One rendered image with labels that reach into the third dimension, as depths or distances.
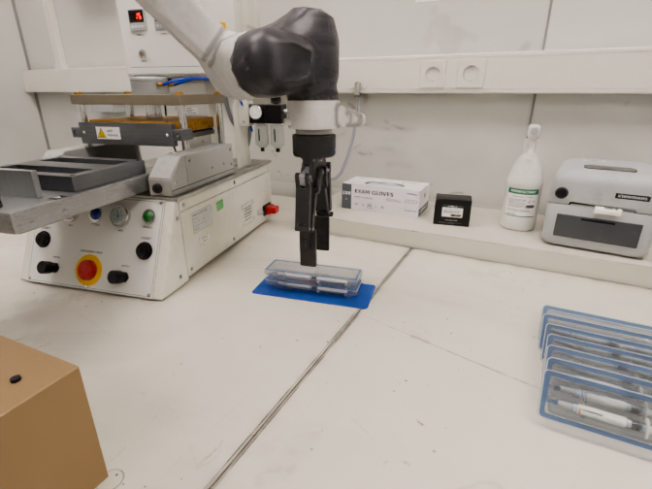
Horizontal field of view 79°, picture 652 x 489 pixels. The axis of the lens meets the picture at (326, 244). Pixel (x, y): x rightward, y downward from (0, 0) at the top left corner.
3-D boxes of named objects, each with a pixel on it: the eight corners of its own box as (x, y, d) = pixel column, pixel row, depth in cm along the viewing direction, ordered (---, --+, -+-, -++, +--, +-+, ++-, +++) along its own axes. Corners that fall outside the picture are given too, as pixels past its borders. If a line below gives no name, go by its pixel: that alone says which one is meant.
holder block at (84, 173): (62, 168, 81) (59, 154, 81) (146, 173, 77) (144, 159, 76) (-22, 184, 67) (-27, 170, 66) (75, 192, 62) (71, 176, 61)
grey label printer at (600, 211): (549, 217, 109) (562, 153, 102) (639, 230, 98) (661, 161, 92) (537, 244, 89) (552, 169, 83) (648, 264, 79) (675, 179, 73)
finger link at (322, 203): (304, 168, 71) (306, 164, 72) (312, 216, 79) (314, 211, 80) (325, 169, 70) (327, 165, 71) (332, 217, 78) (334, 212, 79)
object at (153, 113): (144, 131, 103) (138, 92, 100) (220, 133, 98) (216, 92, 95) (91, 138, 88) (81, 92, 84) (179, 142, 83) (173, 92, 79)
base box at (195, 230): (176, 211, 130) (168, 157, 124) (283, 219, 121) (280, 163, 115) (20, 280, 82) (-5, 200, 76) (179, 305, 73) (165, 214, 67)
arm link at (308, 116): (278, 99, 64) (279, 135, 66) (355, 100, 60) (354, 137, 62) (304, 99, 75) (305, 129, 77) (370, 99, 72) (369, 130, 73)
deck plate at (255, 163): (168, 157, 125) (167, 154, 124) (272, 162, 116) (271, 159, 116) (32, 190, 83) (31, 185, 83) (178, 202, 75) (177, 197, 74)
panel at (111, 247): (27, 280, 82) (41, 190, 83) (152, 299, 74) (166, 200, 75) (17, 280, 80) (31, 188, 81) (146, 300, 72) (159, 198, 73)
